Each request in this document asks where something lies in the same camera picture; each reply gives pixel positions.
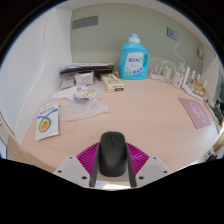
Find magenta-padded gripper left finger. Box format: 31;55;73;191
53;142;101;189

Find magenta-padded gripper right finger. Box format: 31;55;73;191
124;142;172;189

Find black computer mouse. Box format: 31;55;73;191
98;131;128;178

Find pink mouse pad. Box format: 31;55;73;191
177;97;212;130

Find yellow rubber band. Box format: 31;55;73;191
63;120;78;134

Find clear plastic bag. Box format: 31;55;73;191
50;83;110;123

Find white blue yellow packet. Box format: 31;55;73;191
34;102;61;142

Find small blue yellow packet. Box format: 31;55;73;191
72;89;98;102

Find silver foil packet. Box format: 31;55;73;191
59;76;76;90
73;71;95;87

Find beige cardboard box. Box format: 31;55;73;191
99;72;125;93

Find white router with antennas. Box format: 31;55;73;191
181;66;208;101

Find clear bottle with white label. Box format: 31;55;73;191
172;63;185;89

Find black zip pouch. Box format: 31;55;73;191
213;100;224;126

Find blue detergent bottle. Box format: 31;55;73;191
118;32;150;81

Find white desk shelf unit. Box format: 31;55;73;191
0;0;224;144

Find white wall socket cable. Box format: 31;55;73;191
173;39;188;68

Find grey wall socket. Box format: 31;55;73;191
166;26;179;41

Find grey wall plate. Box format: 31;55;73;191
72;15;99;31

